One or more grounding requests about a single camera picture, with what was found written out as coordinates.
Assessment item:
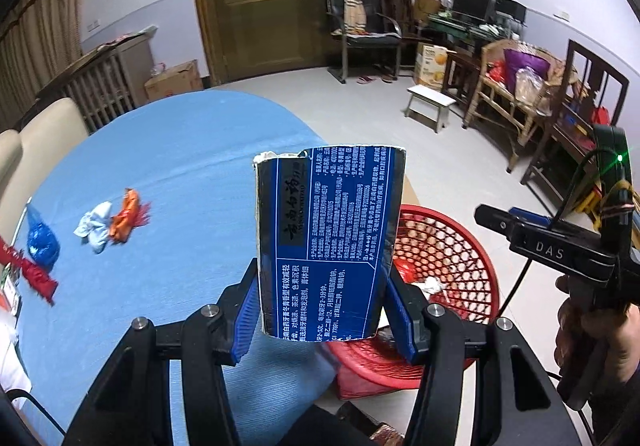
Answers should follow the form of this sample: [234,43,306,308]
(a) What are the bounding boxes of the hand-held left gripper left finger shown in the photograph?
[62,260,261,446]

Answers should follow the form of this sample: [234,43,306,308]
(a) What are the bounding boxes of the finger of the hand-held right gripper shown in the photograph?
[474,204,553,243]

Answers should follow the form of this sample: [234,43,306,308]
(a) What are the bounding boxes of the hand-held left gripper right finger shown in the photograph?
[382,266,581,446]

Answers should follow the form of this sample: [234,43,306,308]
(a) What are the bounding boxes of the red plastic basket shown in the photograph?
[320,204,500,389]

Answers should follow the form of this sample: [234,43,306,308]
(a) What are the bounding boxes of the blue toothpaste box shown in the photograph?
[251,144,407,343]

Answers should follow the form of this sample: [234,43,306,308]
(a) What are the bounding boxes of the orange wrapper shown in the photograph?
[109,188,152,244]

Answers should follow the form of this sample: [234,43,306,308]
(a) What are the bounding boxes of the white and blue wrapper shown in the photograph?
[73,202,113,254]

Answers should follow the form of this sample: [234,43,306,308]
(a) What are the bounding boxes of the blue plastic bag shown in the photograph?
[25,203,61,271]

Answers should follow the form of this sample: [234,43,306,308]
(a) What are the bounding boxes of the red plastic bag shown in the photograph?
[0,236,60,307]

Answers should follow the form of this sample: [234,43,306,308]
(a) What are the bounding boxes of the person's right forearm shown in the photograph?
[590,373,640,446]

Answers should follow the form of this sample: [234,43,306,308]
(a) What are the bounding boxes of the person's right hand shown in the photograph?
[554,275,640,385]

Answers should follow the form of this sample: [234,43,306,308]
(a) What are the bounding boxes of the crumpled white paper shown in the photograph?
[414,276,453,299]

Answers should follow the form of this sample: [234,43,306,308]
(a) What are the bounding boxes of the flat cardboard box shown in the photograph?
[397,170,421,209]

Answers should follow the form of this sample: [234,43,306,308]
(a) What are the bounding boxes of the dark wooden chair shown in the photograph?
[520,40,631,227]

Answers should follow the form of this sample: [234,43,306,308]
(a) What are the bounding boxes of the wicker chair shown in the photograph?
[462,40,581,171]

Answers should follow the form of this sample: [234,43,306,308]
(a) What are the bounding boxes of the clear plastic bag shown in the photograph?
[514,67,546,114]

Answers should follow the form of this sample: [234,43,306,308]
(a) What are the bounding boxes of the white step stool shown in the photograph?
[404,84,457,133]

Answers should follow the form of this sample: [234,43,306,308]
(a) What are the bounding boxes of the dark wooden side table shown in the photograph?
[442,48,483,127]

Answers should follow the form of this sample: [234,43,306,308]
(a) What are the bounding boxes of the purple cushion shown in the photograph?
[502,48,551,94]

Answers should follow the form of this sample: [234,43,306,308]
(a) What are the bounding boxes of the orange printed carton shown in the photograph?
[414,43,448,91]

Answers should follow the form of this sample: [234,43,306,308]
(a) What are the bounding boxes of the cluttered computer desk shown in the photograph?
[425,8,531,76]

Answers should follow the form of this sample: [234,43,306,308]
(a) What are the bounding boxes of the small black monitor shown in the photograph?
[495,0,528,24]

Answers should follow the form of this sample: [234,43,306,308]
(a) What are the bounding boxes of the black metal chair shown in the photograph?
[325,0,403,84]

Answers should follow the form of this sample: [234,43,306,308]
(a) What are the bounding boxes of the large black monitor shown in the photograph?
[452,0,496,24]

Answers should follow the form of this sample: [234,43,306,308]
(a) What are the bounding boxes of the small brown cardboard box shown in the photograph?
[412,0,443,24]

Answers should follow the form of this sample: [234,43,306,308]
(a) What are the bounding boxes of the dark wooden armchair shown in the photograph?
[380,0,426,41]

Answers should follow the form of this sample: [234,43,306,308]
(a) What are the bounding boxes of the white tissue sheets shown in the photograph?
[0,313,33,409]

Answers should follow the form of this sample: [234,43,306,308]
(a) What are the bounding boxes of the white medicine box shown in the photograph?
[0,276,23,317]

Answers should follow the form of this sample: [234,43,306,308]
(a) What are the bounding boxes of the open cardboard box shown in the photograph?
[144,60,203,101]

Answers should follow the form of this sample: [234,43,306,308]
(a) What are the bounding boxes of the striped beige scarf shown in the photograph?
[341,0,368,34]

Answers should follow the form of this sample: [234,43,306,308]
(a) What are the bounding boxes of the cream leather sofa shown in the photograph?
[0,97,91,207]

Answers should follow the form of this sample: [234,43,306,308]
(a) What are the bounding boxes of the beige radiator cover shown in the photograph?
[37,26,158,134]

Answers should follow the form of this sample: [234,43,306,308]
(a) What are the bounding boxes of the brown wooden double door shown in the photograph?
[187,0,412,86]

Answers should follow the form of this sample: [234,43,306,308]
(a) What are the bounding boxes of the beige curtain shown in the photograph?
[0,0,93,91]

